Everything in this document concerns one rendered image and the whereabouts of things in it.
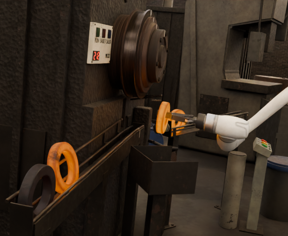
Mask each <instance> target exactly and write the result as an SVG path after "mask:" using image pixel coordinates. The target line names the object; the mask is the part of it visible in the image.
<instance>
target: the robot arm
mask: <svg viewBox="0 0 288 236"><path fill-rule="evenodd" d="M287 103H288V87H287V88H286V89H284V90H283V91H282V92H281V93H279V94H278V95H277V96H276V97H275V98H273V99H272V100H271V101H270V102H269V103H268V104H267V105H266V106H264V107H263V108H262V109H261V110H260V111H259V112H258V113H257V114H255V115H254V116H253V117H252V118H251V119H249V120H248V121H246V120H244V119H241V118H238V117H234V116H227V115H223V116H220V115H214V114H209V113H208V114H207V115H206V114H201V113H198V115H197V117H194V115H187V114H181V113H175V112H174V113H172V112H167V113H166V117H165V118H169V119H171V120H176V121H180V122H184V123H187V124H192V123H193V124H196V125H195V127H196V128H197V129H202V130H203V129H204V131H205V132H209V133H215V134H217V137H216V139H217V144H218V145H219V147H220V148H221V149H222V150H223V151H232V150H234V149H235V148H236V147H238V146H239V145H240V144H241V143H242V142H243V141H244V140H245V138H247V136H248V134H249V133H250V132H251V131H252V130H254V129H255V128H256V127H258V126H259V125H260V124H262V123H263V122H264V121H265V120H267V119H268V118H269V117H271V116H272V115H273V114H274V113H275V112H277V111H278V110H279V109H280V108H282V107H283V106H284V105H286V104H287Z"/></svg>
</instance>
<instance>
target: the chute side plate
mask: <svg viewBox="0 0 288 236"><path fill-rule="evenodd" d="M144 129H145V127H143V128H141V129H140V130H138V131H137V132H135V133H134V134H133V135H132V136H130V137H129V138H128V139H127V140H126V141H125V142H124V143H123V144H122V145H121V146H120V147H119V148H118V149H116V150H115V151H114V152H113V153H112V154H111V155H110V156H109V157H108V158H106V159H105V160H104V161H103V162H102V163H101V164H100V165H99V166H97V167H96V168H95V169H94V170H93V171H92V172H91V173H90V174H89V175H87V176H86V177H85V178H84V179H83V180H82V181H81V182H80V183H78V184H77V185H76V186H75V187H74V188H73V189H72V190H71V191H70V192H69V193H67V194H66V195H65V196H64V197H63V198H62V199H61V200H60V201H59V202H58V203H57V204H55V205H54V206H53V207H52V208H51V209H50V210H49V211H48V212H46V213H45V214H44V215H43V216H42V217H41V218H40V219H39V220H38V221H36V222H35V223H34V231H33V236H42V234H43V233H44V232H45V231H47V230H48V229H49V228H50V234H51V233H52V232H53V231H54V230H55V229H56V228H57V227H58V226H59V225H60V224H61V223H62V222H63V221H64V220H65V219H66V217H67V216H68V215H69V214H70V213H71V212H72V211H73V210H74V209H75V208H76V207H77V206H78V205H79V204H80V203H81V202H82V201H83V200H84V199H85V198H86V197H87V196H88V195H89V194H90V193H91V192H92V191H93V190H94V189H95V188H96V187H97V186H98V185H99V184H100V183H101V182H102V181H103V174H104V173H105V172H106V171H108V174H109V173H110V172H111V171H112V170H113V169H114V168H115V167H116V166H117V165H118V164H119V163H120V162H121V161H122V160H123V159H124V158H125V157H126V156H127V155H128V154H129V153H130V148H131V145H139V144H140V141H141V138H142V137H144Z"/></svg>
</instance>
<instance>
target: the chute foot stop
mask: <svg viewBox="0 0 288 236"><path fill-rule="evenodd" d="M33 218H34V207H33V206H27V205H22V204H17V203H13V202H10V236H33Z"/></svg>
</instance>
